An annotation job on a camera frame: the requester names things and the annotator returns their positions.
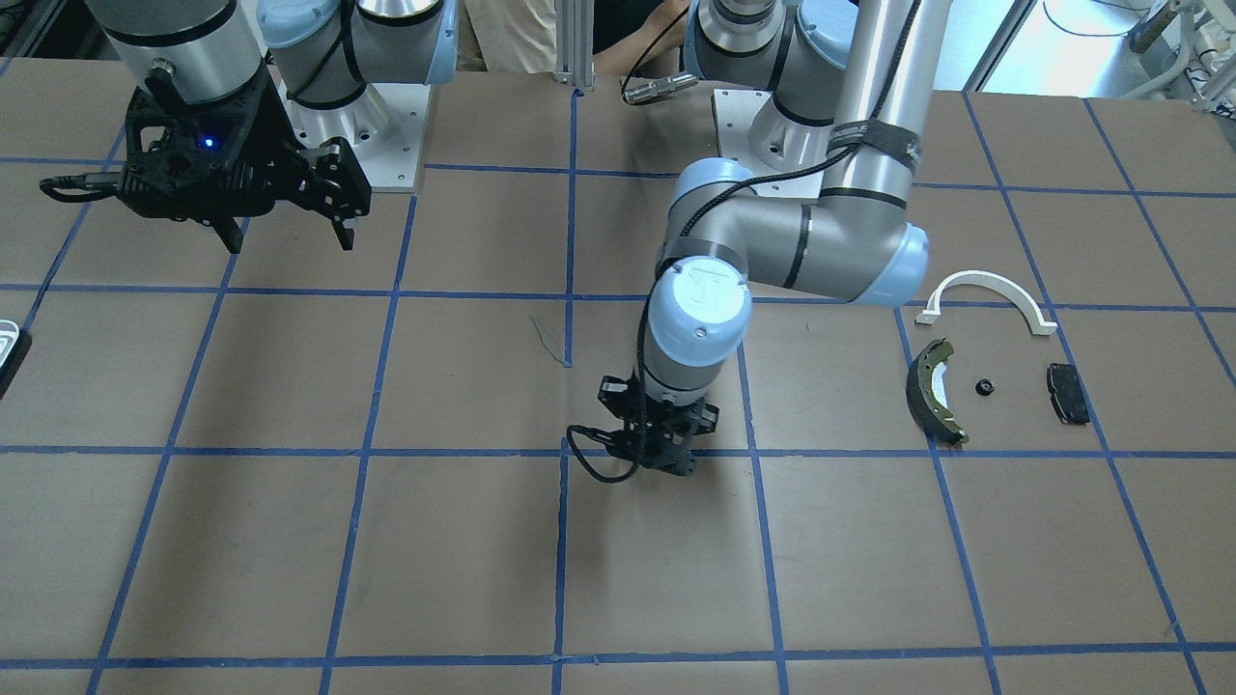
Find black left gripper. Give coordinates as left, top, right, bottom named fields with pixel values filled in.
left=599, top=375, right=719, bottom=476

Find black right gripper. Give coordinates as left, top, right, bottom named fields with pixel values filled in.
left=121, top=68, right=375, bottom=255

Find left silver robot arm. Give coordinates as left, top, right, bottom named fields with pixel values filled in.
left=569, top=1, right=952, bottom=476

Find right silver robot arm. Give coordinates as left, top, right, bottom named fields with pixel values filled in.
left=40, top=1, right=459, bottom=254

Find silver metal tray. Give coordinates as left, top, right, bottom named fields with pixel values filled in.
left=1, top=320, right=28, bottom=390

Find olive green brake shoe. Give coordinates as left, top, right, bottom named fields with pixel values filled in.
left=905, top=338, right=969, bottom=446

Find seated person beige shirt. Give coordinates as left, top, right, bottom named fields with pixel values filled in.
left=459, top=1, right=691, bottom=75

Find white curved plastic part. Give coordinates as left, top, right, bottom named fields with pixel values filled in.
left=915, top=270, right=1059, bottom=338

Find black brake pad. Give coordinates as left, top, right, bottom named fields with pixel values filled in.
left=1046, top=362, right=1091, bottom=425

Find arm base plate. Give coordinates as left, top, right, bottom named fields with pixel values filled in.
left=714, top=88, right=831, bottom=176
left=284, top=83, right=433, bottom=193

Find aluminium frame post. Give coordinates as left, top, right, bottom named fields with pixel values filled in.
left=552, top=0, right=595, bottom=93

